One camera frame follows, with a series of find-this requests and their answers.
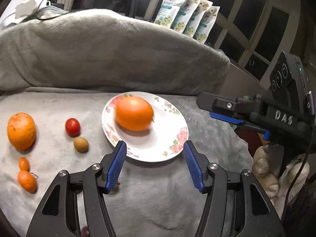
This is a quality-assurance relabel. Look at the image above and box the red tomato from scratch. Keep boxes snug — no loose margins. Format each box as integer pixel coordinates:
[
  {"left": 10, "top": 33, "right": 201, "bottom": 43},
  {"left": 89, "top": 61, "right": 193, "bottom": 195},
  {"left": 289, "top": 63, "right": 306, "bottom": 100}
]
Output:
[{"left": 65, "top": 118, "right": 81, "bottom": 137}]

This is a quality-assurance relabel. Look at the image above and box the grey blanket covered cushion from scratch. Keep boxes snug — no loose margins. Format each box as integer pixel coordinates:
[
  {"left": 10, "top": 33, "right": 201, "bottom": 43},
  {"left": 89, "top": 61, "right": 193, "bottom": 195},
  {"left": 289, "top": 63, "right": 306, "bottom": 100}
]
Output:
[{"left": 1, "top": 7, "right": 230, "bottom": 95}]

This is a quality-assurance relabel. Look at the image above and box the white power adapter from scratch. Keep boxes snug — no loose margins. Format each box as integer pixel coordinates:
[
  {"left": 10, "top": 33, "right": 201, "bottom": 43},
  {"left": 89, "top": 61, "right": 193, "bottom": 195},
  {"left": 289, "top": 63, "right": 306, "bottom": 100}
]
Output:
[{"left": 15, "top": 0, "right": 48, "bottom": 19}]

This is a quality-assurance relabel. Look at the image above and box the dark purple plum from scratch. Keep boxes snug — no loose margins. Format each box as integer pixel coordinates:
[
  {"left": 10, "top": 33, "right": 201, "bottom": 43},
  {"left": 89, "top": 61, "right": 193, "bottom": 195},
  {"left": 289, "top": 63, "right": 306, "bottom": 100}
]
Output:
[{"left": 81, "top": 226, "right": 90, "bottom": 237}]

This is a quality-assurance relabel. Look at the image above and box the tiny orange kumquat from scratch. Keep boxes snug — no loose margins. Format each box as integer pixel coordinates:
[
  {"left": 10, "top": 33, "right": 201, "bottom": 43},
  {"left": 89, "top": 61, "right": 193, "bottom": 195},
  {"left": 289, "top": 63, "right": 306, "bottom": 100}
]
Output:
[{"left": 18, "top": 157, "right": 30, "bottom": 171}]

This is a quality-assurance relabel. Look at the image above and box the black cable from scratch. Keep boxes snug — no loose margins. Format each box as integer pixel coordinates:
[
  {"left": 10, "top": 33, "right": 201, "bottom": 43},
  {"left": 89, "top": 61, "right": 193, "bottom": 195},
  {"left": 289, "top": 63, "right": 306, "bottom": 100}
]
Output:
[{"left": 34, "top": 0, "right": 82, "bottom": 21}]

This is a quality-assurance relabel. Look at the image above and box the white floral oval plate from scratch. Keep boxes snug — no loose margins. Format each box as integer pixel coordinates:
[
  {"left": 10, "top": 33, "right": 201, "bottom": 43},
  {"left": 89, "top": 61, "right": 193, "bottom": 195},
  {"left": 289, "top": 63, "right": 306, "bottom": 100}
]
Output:
[{"left": 101, "top": 91, "right": 189, "bottom": 163}]

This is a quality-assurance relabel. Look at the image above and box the large speckled orange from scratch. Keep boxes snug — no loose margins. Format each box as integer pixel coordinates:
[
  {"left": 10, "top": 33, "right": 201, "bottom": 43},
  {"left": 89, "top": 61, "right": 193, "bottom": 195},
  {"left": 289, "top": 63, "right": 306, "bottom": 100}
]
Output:
[{"left": 7, "top": 112, "right": 36, "bottom": 151}]

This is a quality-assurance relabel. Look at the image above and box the smooth orange on plate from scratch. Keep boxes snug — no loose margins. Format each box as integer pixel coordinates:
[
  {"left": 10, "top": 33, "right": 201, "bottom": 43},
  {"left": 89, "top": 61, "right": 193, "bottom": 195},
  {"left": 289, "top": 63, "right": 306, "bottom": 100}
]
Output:
[{"left": 115, "top": 96, "right": 154, "bottom": 132}]

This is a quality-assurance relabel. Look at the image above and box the brown longan fruit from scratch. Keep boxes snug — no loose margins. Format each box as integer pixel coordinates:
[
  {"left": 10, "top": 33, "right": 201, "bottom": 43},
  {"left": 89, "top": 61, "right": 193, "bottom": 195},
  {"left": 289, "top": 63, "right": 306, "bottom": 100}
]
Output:
[
  {"left": 73, "top": 137, "right": 89, "bottom": 153},
  {"left": 111, "top": 182, "right": 120, "bottom": 192}
]

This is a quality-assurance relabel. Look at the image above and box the floral refill pouch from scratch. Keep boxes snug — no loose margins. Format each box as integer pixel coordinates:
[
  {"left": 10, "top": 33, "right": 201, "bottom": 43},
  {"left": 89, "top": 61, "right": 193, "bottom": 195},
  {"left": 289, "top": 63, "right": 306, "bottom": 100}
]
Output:
[
  {"left": 183, "top": 0, "right": 213, "bottom": 38},
  {"left": 170, "top": 0, "right": 201, "bottom": 33},
  {"left": 154, "top": 0, "right": 186, "bottom": 28},
  {"left": 193, "top": 5, "right": 220, "bottom": 44}
]

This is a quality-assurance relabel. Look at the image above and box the small orange tangerine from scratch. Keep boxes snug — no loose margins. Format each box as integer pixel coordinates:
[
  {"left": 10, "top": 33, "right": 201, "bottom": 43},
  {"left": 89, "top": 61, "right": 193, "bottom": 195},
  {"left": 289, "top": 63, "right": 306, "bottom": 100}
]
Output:
[{"left": 17, "top": 170, "right": 37, "bottom": 193}]

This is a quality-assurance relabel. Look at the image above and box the white gloved right hand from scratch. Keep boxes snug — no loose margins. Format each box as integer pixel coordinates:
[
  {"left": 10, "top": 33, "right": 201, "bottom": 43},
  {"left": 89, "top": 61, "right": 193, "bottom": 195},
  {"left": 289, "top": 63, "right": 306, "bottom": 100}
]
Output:
[{"left": 252, "top": 144, "right": 309, "bottom": 217}]

